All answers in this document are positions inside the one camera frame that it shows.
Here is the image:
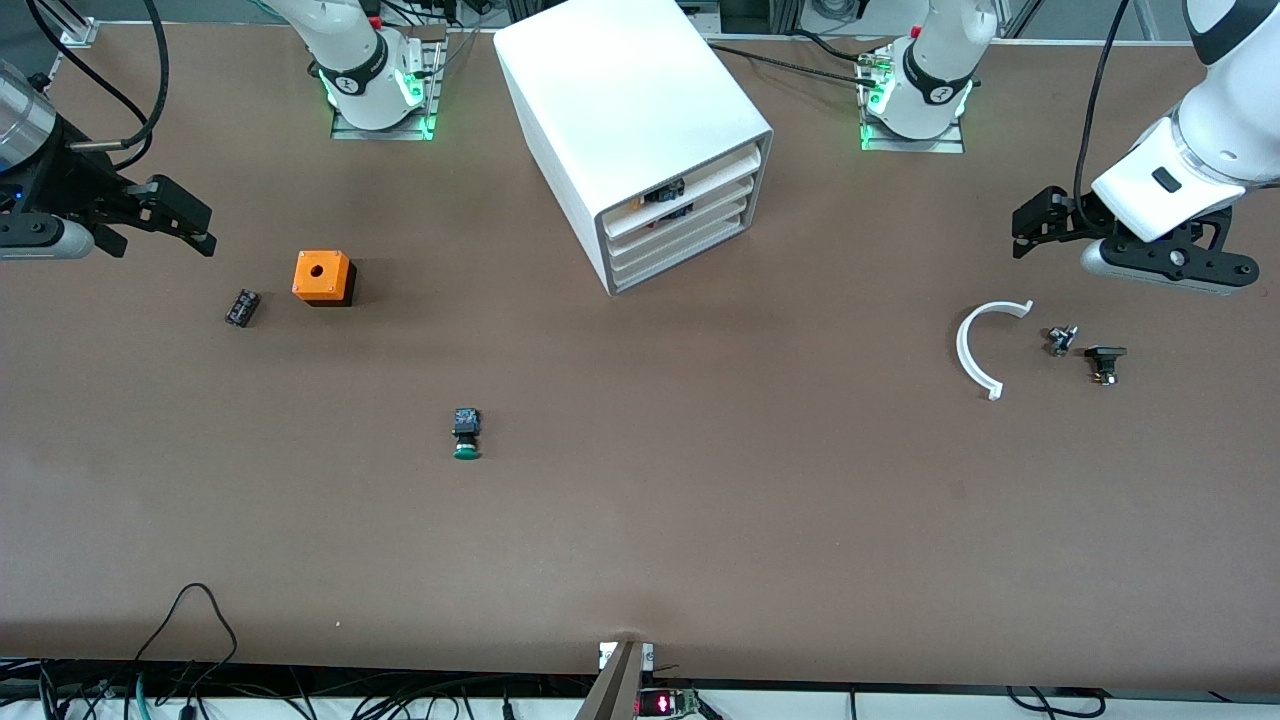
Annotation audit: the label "small black part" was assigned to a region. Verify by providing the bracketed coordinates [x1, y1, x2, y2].
[1085, 345, 1129, 387]

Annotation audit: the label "tangled black cables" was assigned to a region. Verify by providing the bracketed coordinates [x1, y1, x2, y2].
[0, 658, 601, 720]

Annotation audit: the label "grey metal camera mount post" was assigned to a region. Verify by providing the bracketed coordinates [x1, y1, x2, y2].
[575, 640, 656, 720]

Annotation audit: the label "orange button enclosure box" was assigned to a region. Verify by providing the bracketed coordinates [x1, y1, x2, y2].
[292, 250, 357, 308]

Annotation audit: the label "black cable behind cabinet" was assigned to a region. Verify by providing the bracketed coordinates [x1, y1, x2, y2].
[705, 30, 891, 91]

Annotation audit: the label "white plastic drawer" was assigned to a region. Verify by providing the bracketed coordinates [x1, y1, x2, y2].
[610, 210, 753, 294]
[603, 163, 771, 259]
[600, 138, 773, 239]
[607, 188, 763, 278]

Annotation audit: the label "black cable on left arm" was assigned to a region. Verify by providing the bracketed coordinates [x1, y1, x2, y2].
[1072, 0, 1133, 206]

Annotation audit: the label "white curved plastic piece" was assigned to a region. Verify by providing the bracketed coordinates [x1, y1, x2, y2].
[956, 299, 1035, 402]

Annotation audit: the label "circuit board with red light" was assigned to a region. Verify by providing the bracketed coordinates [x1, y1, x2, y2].
[636, 688, 701, 719]

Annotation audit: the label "black looped cable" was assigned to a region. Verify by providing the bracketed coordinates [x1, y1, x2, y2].
[130, 583, 241, 701]

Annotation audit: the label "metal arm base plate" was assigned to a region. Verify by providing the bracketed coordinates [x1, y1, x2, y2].
[330, 45, 444, 142]
[860, 50, 967, 155]

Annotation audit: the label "white drawer cabinet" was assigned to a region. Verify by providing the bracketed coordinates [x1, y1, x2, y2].
[493, 0, 775, 297]

